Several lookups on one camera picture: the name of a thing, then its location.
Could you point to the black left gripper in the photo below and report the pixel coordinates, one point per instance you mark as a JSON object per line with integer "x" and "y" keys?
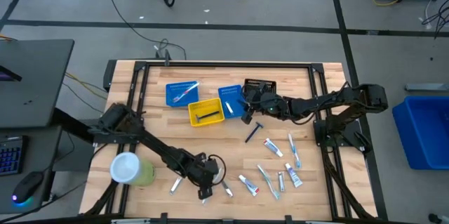
{"x": 201, "y": 175}

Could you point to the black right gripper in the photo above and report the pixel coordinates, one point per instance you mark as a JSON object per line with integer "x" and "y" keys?
{"x": 268, "y": 104}

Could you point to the silver nail clipper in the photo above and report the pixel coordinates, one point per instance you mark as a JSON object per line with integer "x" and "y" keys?
{"x": 281, "y": 182}
{"x": 229, "y": 108}
{"x": 228, "y": 190}
{"x": 175, "y": 186}

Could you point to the dark disposable razor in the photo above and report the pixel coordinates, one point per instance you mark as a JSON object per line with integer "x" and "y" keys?
{"x": 253, "y": 132}
{"x": 208, "y": 114}

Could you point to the small white toothpaste tube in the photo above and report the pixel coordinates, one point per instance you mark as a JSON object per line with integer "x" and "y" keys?
{"x": 293, "y": 175}
{"x": 273, "y": 147}
{"x": 249, "y": 185}

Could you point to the blue white toothbrush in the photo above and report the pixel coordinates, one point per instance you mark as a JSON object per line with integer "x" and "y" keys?
{"x": 294, "y": 150}

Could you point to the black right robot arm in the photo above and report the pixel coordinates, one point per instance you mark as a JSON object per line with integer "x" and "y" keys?
{"x": 315, "y": 104}

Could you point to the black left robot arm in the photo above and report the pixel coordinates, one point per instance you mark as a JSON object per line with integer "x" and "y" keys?
{"x": 154, "y": 143}

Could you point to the blue plastic basket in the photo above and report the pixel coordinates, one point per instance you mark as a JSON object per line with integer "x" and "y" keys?
{"x": 175, "y": 92}
{"x": 235, "y": 95}

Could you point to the black plastic basket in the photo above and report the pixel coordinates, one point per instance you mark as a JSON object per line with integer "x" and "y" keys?
{"x": 257, "y": 81}

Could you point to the yellow plastic basket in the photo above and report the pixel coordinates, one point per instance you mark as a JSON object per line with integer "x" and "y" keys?
{"x": 207, "y": 106}

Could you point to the green container with white lid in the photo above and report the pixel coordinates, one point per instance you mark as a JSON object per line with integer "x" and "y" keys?
{"x": 126, "y": 168}

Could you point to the black power plug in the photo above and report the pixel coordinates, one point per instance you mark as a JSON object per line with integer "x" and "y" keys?
{"x": 165, "y": 57}

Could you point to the black control box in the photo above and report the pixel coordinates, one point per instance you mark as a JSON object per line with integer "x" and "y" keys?
{"x": 109, "y": 76}

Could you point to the large blue plastic tub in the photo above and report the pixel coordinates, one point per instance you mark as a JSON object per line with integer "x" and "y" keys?
{"x": 421, "y": 132}

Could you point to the grey metal bar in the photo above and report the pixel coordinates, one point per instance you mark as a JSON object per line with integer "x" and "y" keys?
{"x": 426, "y": 87}

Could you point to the black computer mouse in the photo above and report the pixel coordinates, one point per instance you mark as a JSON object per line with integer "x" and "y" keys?
{"x": 26, "y": 186}

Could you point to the black keyboard with blue backlight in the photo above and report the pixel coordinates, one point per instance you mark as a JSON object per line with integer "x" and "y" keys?
{"x": 10, "y": 155}

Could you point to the black desk top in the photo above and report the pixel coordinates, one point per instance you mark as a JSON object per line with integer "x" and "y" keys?
{"x": 35, "y": 83}

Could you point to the black computer monitor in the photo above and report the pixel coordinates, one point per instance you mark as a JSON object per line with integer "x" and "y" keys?
{"x": 7, "y": 73}

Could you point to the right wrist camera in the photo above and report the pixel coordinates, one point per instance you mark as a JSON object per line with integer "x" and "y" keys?
{"x": 262, "y": 87}

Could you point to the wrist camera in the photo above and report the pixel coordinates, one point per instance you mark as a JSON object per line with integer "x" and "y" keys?
{"x": 210, "y": 165}
{"x": 262, "y": 87}

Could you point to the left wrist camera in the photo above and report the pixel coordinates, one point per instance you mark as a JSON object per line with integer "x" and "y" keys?
{"x": 210, "y": 165}

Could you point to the black aluminium table frame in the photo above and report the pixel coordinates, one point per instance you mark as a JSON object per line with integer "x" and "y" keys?
{"x": 228, "y": 65}

